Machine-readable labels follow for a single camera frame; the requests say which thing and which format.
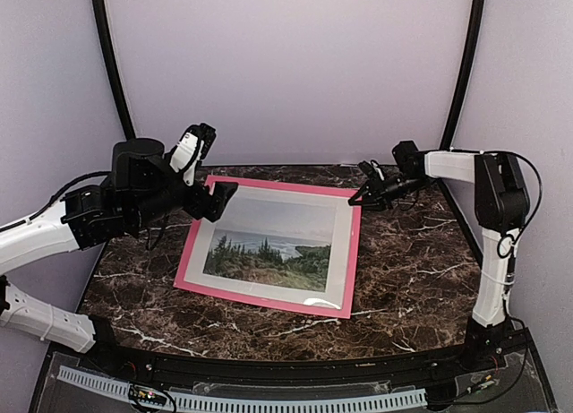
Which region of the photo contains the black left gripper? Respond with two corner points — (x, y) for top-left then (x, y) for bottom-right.
(130, 151), (238, 230)

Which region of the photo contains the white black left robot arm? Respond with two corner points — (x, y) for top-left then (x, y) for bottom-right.
(1, 125), (238, 374)

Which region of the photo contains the white mat board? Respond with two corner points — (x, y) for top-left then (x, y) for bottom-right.
(181, 182), (355, 314)

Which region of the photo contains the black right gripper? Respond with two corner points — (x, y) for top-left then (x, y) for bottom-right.
(350, 172), (427, 211)

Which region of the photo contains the grey slotted cable duct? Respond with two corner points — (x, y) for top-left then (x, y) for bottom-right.
(57, 366), (427, 412)

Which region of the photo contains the light wooden picture frame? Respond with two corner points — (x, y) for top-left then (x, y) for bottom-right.
(173, 175), (363, 320)

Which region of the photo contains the landscape photo print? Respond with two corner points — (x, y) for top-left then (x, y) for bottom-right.
(203, 197), (336, 292)

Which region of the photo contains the black right corner post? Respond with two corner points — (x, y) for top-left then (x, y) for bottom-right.
(440, 0), (485, 151)

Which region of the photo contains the small circuit board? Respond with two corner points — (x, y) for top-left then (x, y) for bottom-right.
(128, 385), (167, 406)

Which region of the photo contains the black corner post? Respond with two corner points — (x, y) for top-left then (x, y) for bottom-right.
(440, 0), (485, 151)
(91, 0), (136, 140)

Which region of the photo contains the black left corner post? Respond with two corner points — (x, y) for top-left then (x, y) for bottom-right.
(91, 0), (136, 140)

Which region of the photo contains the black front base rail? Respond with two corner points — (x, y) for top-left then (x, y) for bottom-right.
(30, 329), (558, 412)

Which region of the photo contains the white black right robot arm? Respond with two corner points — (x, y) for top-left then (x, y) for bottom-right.
(348, 141), (530, 328)

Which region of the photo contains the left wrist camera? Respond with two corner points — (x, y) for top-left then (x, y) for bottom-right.
(168, 123), (217, 186)

